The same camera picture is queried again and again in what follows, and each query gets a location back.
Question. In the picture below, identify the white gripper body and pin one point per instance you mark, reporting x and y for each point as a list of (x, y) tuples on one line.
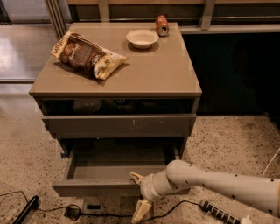
[(147, 187)]

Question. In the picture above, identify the orange soda can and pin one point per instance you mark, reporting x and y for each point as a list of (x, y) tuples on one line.
[(162, 26)]

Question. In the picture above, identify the grey top drawer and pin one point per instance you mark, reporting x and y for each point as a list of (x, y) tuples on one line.
[(109, 126)]

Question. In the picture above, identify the brown chip bag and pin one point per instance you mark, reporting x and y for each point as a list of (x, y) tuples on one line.
[(87, 57)]

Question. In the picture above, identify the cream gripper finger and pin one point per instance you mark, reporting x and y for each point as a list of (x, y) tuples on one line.
[(137, 177), (142, 208)]

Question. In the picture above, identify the grey drawer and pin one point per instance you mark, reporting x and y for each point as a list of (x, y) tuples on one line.
[(102, 167), (109, 126)]

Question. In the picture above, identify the white paper bowl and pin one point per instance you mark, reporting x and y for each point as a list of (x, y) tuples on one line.
[(142, 39)]

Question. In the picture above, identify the black rod on floor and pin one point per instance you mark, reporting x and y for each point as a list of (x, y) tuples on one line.
[(31, 204)]

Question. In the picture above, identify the grey round object in drawer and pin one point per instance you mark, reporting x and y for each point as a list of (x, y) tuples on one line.
[(86, 105)]

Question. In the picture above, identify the small black floor plate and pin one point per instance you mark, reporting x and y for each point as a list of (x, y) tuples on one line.
[(93, 207)]

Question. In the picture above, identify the black power adapter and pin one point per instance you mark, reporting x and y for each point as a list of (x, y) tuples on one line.
[(72, 212)]

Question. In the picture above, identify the black power strip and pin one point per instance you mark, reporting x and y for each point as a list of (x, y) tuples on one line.
[(218, 213)]

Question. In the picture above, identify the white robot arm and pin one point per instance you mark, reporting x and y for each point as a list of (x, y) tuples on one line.
[(260, 193)]

